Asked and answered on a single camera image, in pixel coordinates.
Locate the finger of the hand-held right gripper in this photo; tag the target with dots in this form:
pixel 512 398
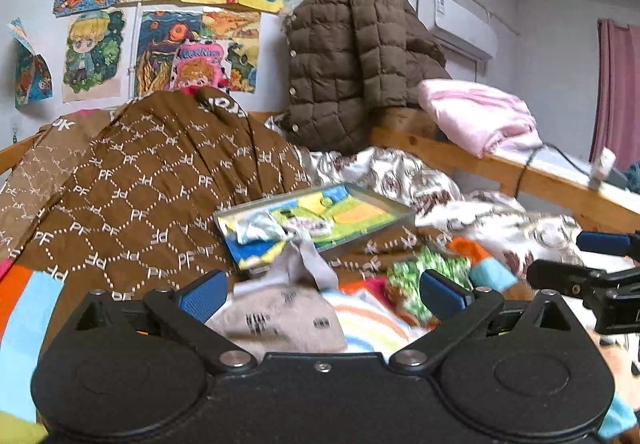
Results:
pixel 602 242
pixel 555 276

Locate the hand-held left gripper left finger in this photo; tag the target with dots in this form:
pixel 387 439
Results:
pixel 202 298

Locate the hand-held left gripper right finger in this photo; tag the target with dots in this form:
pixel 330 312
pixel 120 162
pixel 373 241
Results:
pixel 442 296

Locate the beige grey sock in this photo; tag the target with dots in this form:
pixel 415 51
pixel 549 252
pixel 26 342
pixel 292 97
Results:
pixel 280 319

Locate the rainbow striped sock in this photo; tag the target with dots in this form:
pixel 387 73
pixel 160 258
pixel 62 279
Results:
pixel 365 324

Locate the grey metal tray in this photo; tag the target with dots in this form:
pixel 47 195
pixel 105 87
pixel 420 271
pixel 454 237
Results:
pixel 372 240

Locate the bag of green paper stars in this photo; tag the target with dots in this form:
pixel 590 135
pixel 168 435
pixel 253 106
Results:
pixel 404 280

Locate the plush toy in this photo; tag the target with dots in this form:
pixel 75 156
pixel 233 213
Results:
pixel 620 356

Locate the white charger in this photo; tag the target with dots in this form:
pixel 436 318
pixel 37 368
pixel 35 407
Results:
pixel 602 164

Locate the white light-blue sock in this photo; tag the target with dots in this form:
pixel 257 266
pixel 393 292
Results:
pixel 255 226

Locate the brown patterned quilt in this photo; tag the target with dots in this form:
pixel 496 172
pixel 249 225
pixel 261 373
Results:
pixel 150 184

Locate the white floral blanket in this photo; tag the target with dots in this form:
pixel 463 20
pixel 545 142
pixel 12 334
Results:
pixel 400 174

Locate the pink curtain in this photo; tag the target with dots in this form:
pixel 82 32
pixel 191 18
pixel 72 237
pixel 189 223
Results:
pixel 620 89

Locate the colourful striped bedsheet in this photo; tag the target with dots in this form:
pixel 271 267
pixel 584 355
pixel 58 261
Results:
pixel 25 314

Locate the pink folded blanket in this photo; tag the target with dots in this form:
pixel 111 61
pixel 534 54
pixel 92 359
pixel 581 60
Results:
pixel 475 114

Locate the brown puffer jacket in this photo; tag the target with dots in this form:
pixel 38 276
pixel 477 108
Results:
pixel 325 64

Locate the white air conditioner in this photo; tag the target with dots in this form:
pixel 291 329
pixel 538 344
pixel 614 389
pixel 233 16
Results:
pixel 460 24

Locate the pink girl wall poster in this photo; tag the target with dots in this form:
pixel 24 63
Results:
pixel 200 69

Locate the swirly night wall poster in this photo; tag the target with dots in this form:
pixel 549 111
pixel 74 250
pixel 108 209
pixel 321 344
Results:
pixel 157 49

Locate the white wall pipe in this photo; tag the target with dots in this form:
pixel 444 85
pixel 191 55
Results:
pixel 132 49

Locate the blond boy wall poster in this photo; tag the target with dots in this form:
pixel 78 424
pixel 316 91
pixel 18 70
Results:
pixel 92 54

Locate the orange landscape wall poster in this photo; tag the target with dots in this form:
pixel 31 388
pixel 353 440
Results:
pixel 235 27

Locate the curled colourful wall poster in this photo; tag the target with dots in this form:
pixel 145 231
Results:
pixel 30 69

